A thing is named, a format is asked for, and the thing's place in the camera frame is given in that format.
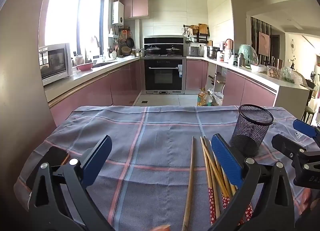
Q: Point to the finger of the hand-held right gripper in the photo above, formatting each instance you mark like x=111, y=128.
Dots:
x=291, y=147
x=306, y=127

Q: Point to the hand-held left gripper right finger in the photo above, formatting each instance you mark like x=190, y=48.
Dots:
x=227, y=161

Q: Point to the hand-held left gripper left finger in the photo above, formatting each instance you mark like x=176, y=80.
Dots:
x=97, y=156

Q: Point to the bundle of floral-end chopsticks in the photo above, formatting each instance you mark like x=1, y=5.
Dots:
x=210, y=178

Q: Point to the black mesh utensil holder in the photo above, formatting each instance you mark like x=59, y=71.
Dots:
x=252, y=131

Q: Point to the long brown wooden chopstick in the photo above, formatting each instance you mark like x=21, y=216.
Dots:
x=189, y=186

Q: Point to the person's right hand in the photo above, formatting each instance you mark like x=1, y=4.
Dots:
x=307, y=197

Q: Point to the dark stool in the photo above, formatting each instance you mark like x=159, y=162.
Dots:
x=308, y=113

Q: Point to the black smartphone orange case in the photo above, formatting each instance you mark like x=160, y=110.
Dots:
x=53, y=155

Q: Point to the plastic bag of greens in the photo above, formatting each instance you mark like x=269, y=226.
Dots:
x=291, y=75

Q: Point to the clear plastic bag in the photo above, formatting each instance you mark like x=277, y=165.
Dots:
x=217, y=98

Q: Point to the clear food jar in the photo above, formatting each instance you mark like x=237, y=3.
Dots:
x=273, y=72

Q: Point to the pink lower cabinets by window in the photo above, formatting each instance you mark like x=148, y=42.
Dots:
x=100, y=91

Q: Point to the blue checked table cloth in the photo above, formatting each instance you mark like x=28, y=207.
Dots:
x=162, y=131

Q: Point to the pink bowl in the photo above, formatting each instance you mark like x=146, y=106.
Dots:
x=85, y=66

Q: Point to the silver microwave oven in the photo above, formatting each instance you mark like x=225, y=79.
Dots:
x=53, y=62

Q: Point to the black built-in oven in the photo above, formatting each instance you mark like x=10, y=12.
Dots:
x=162, y=75

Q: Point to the stainless steel stock pot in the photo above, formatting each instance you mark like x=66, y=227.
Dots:
x=213, y=53

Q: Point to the pink thermos jug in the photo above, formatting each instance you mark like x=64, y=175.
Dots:
x=229, y=45

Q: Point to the silver countertop appliance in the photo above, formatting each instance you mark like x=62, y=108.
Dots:
x=193, y=51

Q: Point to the hanging black frying pan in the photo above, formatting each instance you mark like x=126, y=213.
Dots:
x=130, y=42

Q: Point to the black range hood panel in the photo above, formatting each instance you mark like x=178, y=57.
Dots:
x=163, y=40

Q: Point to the wooden cutting board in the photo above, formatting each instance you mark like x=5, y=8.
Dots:
x=203, y=29

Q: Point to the kitchen window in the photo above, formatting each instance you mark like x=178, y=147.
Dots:
x=72, y=13

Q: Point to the white water heater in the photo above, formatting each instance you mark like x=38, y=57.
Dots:
x=118, y=12

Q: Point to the wall clock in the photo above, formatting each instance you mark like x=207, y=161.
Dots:
x=293, y=45

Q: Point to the framed wall picture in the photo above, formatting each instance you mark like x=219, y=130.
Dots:
x=264, y=43

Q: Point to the wall-mounted kitchen rack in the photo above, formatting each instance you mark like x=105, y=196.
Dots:
x=200, y=37

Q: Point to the pink upper wall cabinets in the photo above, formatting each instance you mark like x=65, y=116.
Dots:
x=137, y=6

